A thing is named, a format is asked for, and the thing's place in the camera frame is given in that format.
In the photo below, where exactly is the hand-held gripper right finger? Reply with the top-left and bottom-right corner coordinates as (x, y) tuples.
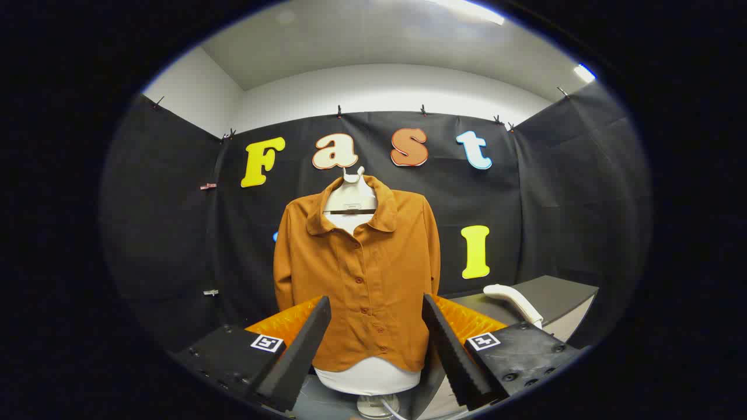
(421, 293), (587, 411)

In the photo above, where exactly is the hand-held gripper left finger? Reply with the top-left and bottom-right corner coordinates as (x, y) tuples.
(169, 295), (332, 414)

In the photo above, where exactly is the white garment steamer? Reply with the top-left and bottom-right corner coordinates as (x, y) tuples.
(483, 284), (544, 328)

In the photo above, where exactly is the brown button-up shirt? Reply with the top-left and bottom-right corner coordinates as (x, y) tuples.
(273, 175), (441, 373)

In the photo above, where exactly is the white mannequin torso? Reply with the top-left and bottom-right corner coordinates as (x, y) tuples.
(315, 166), (422, 419)

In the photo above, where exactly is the grey table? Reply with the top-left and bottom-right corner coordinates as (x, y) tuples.
(452, 275), (600, 345)

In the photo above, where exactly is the black backdrop cloth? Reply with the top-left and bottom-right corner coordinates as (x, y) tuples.
(99, 82), (651, 356)

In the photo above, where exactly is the row of black clips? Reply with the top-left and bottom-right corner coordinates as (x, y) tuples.
(153, 86), (570, 142)

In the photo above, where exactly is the long ceiling light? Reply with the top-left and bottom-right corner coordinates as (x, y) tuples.
(432, 0), (505, 26)

